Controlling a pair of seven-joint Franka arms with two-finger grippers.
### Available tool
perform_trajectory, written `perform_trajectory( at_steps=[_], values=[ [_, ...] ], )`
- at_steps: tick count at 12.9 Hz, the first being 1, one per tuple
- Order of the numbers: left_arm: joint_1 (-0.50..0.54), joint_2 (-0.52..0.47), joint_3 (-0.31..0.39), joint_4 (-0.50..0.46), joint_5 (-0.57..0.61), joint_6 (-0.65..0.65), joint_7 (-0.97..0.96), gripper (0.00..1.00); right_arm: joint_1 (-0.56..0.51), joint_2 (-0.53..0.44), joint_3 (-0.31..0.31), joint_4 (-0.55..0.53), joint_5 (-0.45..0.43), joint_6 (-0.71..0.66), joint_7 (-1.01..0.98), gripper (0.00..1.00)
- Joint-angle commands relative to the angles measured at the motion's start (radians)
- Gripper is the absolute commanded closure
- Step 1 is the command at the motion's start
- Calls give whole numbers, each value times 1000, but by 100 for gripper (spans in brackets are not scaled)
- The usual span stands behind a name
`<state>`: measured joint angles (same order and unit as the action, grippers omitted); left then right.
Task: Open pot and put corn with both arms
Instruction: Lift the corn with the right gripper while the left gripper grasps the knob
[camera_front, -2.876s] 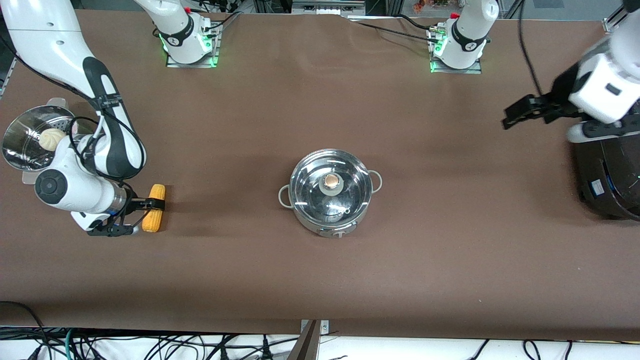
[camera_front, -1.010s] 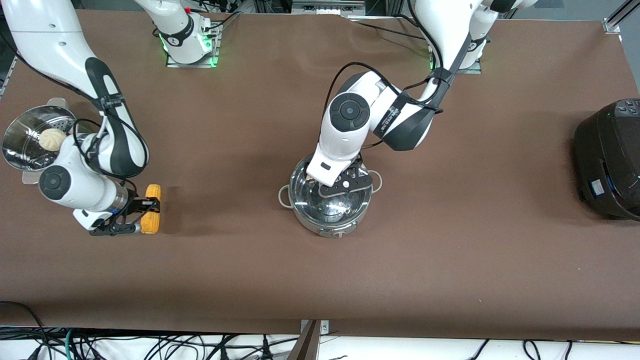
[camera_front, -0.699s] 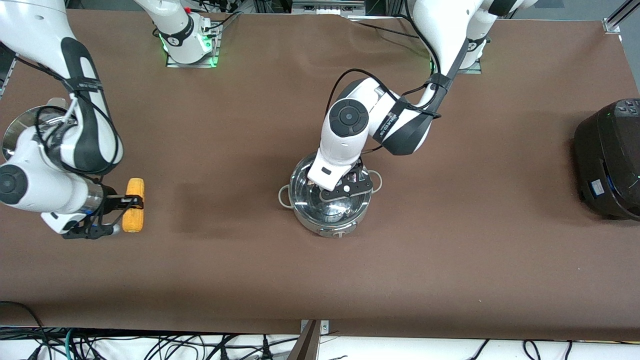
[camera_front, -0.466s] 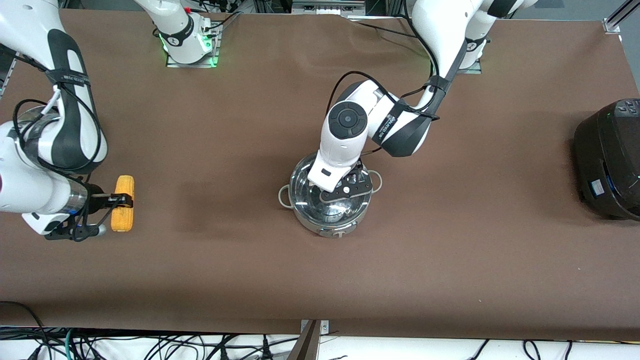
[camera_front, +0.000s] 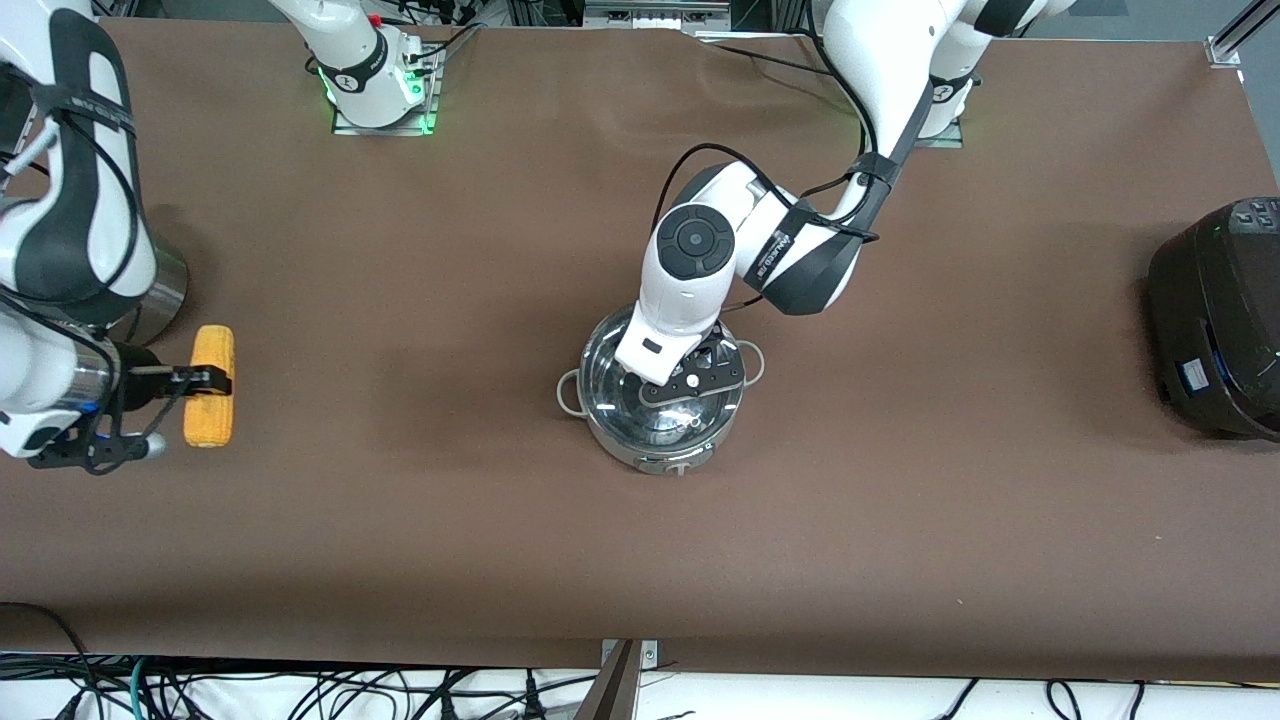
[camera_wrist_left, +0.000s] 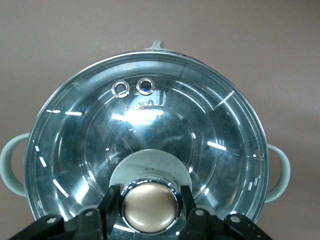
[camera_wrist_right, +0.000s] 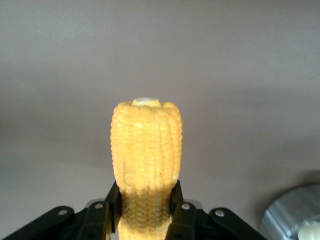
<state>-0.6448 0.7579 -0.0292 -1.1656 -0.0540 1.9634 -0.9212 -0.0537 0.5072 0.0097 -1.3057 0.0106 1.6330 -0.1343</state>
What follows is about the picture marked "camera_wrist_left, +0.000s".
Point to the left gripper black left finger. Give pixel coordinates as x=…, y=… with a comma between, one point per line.
x=90, y=225

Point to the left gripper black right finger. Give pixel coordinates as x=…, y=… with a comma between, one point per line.
x=200, y=225

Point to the glass lid with gold knob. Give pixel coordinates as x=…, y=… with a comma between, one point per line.
x=150, y=125

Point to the brown table mat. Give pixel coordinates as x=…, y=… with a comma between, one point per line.
x=50, y=37

